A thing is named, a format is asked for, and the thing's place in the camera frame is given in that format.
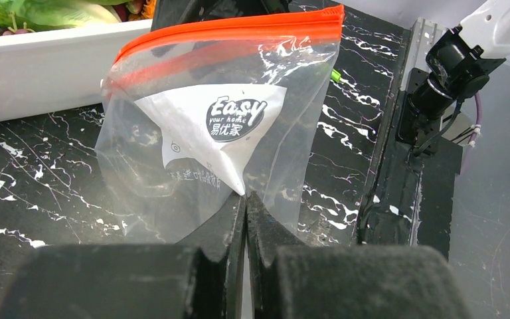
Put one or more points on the napa cabbage toy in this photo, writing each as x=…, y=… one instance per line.
x=53, y=15

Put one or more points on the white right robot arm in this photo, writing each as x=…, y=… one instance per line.
x=460, y=63

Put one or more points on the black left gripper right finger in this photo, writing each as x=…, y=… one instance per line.
x=293, y=280

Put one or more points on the grape bunch toy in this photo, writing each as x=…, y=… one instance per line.
x=15, y=28

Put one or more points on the clear zip bag orange zipper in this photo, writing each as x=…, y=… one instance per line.
x=195, y=113

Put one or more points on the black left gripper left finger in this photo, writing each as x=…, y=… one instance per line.
x=198, y=277

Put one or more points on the white green pen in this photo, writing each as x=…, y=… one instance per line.
x=335, y=76

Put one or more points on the white plastic bin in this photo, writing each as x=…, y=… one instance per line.
x=59, y=70

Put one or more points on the orange marigold flower toy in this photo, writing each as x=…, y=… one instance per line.
x=148, y=9

